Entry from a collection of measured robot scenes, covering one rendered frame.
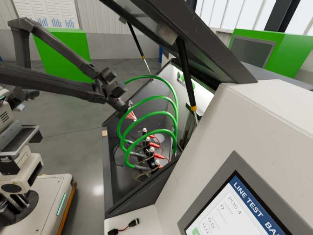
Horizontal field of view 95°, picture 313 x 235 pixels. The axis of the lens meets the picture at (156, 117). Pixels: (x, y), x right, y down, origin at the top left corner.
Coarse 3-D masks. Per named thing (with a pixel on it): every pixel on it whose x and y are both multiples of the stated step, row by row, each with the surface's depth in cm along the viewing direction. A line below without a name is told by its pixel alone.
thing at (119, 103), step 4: (116, 100) 71; (120, 100) 72; (128, 100) 76; (112, 104) 71; (116, 104) 71; (120, 104) 72; (124, 104) 73; (128, 104) 72; (116, 108) 72; (120, 108) 72; (124, 108) 72; (116, 112) 77; (120, 112) 73; (116, 116) 74
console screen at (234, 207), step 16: (240, 160) 30; (224, 176) 34; (240, 176) 30; (256, 176) 27; (208, 192) 37; (224, 192) 33; (240, 192) 30; (256, 192) 27; (272, 192) 25; (192, 208) 42; (208, 208) 37; (224, 208) 33; (240, 208) 29; (256, 208) 27; (272, 208) 25; (288, 208) 23; (192, 224) 42; (208, 224) 36; (224, 224) 32; (240, 224) 29; (256, 224) 27; (272, 224) 24; (288, 224) 23; (304, 224) 21
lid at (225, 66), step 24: (120, 0) 46; (144, 0) 22; (168, 0) 22; (144, 24) 62; (168, 24) 25; (192, 24) 25; (168, 48) 74; (192, 48) 32; (216, 48) 30; (216, 72) 42; (240, 72) 35
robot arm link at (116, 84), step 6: (114, 84) 65; (120, 84) 66; (108, 90) 66; (114, 90) 66; (120, 90) 66; (126, 90) 68; (108, 96) 66; (120, 96) 70; (96, 102) 64; (102, 102) 66
